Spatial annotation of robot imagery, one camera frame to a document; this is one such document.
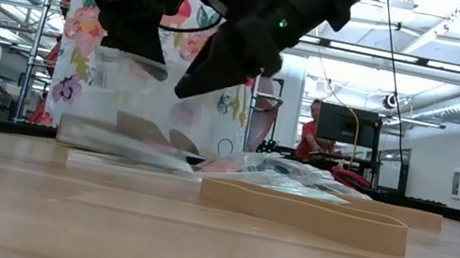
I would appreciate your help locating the stack of clear bags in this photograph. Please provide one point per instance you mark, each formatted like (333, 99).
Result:
(133, 165)

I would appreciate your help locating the person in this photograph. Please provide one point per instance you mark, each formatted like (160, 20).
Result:
(309, 138)

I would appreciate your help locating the black monitor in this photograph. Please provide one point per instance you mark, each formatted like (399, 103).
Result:
(346, 126)

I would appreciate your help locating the black background desk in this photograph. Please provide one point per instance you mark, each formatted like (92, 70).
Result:
(402, 178)

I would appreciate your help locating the pink hanging cloth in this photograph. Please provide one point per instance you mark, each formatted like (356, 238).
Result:
(262, 120)

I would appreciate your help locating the floral print curtain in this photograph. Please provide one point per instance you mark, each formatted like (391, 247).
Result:
(222, 118)

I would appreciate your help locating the red hanging cloth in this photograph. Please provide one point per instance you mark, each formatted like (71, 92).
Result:
(41, 110)

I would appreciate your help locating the black background robot arm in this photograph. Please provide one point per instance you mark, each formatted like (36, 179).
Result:
(269, 148)

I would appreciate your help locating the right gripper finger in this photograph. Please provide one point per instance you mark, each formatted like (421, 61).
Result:
(221, 70)

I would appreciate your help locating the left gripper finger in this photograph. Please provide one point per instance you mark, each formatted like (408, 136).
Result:
(141, 37)

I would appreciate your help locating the small black round fixture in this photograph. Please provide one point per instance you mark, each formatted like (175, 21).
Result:
(387, 101)

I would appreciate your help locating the red resistance band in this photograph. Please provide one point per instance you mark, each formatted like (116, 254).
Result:
(352, 176)

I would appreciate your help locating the large tan rubber band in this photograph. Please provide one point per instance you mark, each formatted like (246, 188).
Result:
(313, 220)

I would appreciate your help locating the ceiling light strip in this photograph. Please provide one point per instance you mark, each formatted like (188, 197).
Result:
(413, 59)

